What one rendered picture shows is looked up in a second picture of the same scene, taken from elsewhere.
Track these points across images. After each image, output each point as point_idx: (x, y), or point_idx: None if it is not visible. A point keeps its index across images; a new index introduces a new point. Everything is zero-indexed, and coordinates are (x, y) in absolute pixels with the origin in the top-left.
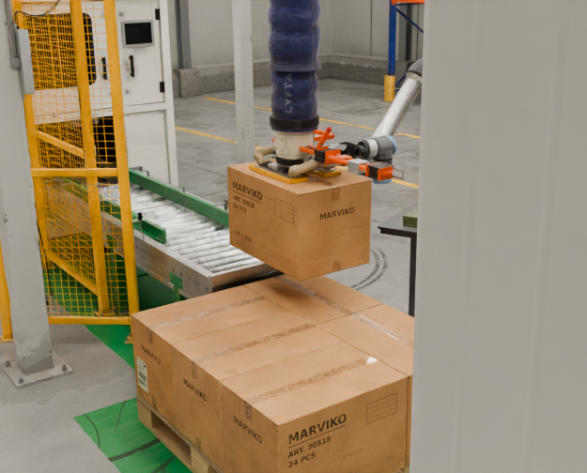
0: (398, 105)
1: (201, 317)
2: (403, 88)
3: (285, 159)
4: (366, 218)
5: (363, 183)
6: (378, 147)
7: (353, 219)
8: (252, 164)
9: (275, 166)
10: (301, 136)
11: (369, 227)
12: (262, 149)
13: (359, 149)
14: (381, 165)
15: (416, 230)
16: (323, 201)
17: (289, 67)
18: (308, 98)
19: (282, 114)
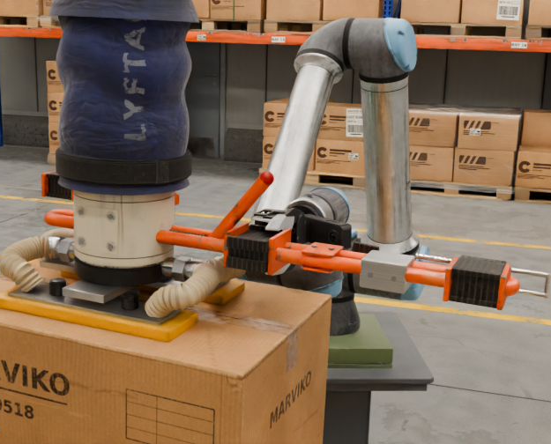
0: (307, 122)
1: None
2: (306, 86)
3: (116, 269)
4: (322, 388)
5: (323, 307)
6: (333, 217)
7: (309, 399)
8: None
9: (97, 293)
10: (160, 203)
11: (323, 407)
12: (21, 247)
13: (318, 225)
14: (484, 265)
15: None
16: (276, 376)
17: (142, 6)
18: (179, 99)
19: (115, 146)
